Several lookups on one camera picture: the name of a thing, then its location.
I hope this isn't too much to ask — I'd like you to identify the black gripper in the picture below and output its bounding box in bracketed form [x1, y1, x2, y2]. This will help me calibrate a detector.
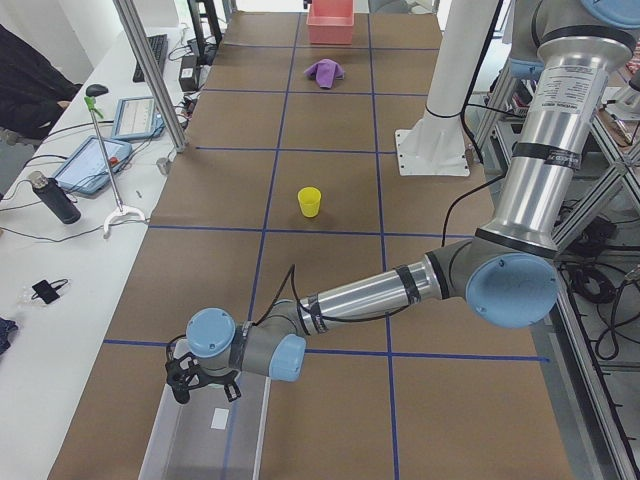
[165, 353, 242, 404]

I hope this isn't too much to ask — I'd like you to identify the purple cloth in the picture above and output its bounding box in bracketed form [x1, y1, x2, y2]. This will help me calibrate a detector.
[304, 58, 345, 90]

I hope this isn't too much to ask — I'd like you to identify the clear plastic bin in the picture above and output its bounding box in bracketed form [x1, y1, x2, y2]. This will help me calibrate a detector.
[139, 372, 271, 479]

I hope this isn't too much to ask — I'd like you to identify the small black device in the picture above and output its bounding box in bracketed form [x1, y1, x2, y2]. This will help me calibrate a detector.
[31, 278, 69, 305]

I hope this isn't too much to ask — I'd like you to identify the yellow plastic cup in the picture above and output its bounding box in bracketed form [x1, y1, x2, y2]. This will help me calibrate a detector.
[297, 186, 322, 218]

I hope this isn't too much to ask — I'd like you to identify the near teach pendant tablet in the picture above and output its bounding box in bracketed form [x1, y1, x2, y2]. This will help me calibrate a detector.
[53, 135, 133, 196]

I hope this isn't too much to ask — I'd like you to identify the teach pendant tablet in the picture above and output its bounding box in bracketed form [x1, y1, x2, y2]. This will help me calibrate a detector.
[53, 135, 133, 196]
[111, 96, 164, 141]

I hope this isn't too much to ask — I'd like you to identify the black water bottle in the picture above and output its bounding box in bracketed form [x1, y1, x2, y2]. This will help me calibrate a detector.
[27, 170, 81, 224]

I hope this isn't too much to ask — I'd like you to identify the far teach pendant tablet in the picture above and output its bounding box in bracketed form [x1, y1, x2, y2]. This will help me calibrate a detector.
[111, 96, 164, 141]

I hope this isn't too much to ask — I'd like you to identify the black power adapter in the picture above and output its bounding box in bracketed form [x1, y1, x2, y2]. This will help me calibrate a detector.
[178, 54, 201, 92]

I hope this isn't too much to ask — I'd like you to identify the reacher grabber tool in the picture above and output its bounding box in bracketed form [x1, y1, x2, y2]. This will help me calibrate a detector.
[83, 83, 147, 239]

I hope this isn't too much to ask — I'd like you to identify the person in black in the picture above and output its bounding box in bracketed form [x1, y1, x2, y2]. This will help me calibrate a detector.
[1, 26, 81, 140]

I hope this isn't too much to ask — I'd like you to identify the black keyboard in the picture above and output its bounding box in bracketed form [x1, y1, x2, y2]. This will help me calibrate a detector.
[132, 33, 170, 84]

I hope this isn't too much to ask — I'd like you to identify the pink plastic bin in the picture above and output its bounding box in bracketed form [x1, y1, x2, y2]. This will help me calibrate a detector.
[306, 0, 355, 45]

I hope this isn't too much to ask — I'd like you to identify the aluminium frame post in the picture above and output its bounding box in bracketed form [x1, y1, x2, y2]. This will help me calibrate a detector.
[113, 0, 187, 153]

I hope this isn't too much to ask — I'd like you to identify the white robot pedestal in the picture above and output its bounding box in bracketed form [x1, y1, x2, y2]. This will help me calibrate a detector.
[395, 0, 502, 177]

